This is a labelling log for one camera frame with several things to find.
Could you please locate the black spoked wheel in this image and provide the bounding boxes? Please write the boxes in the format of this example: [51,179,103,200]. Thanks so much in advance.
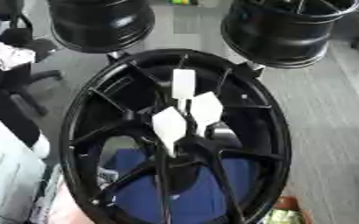
[58,48,293,224]

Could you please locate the black office chair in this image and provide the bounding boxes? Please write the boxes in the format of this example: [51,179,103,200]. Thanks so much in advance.
[0,0,65,117]

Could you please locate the blue cloth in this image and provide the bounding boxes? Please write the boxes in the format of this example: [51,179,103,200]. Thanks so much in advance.
[102,148,264,224]

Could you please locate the black wheel rim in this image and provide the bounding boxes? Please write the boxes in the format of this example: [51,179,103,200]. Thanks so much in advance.
[46,0,157,54]
[219,0,359,70]

